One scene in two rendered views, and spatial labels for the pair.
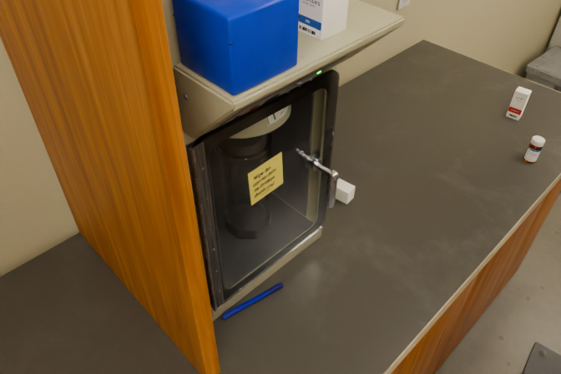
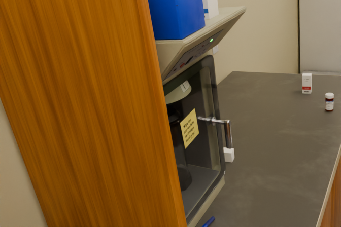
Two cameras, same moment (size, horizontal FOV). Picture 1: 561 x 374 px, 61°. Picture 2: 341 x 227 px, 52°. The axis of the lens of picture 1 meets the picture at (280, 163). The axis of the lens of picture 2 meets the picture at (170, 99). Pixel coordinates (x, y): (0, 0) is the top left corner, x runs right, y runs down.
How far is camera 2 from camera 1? 0.30 m
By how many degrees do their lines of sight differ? 20
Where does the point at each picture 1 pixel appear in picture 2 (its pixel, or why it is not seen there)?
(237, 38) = (179, 2)
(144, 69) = (139, 17)
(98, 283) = not seen: outside the picture
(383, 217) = (259, 162)
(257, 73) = (190, 26)
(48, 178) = (24, 190)
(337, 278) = (248, 203)
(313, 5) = not seen: hidden behind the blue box
